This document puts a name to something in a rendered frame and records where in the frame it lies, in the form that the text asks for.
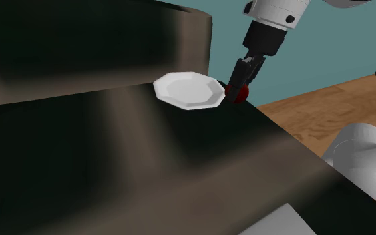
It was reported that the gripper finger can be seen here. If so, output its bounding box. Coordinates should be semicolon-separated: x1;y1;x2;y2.
228;57;253;95
246;54;267;85

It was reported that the red ball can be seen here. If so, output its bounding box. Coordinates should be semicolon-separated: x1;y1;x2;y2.
224;82;250;105

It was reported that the white octagonal plate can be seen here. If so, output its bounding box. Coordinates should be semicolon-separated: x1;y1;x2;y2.
152;71;226;111

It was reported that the dark brown sofa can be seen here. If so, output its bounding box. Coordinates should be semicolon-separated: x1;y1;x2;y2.
0;0;376;235

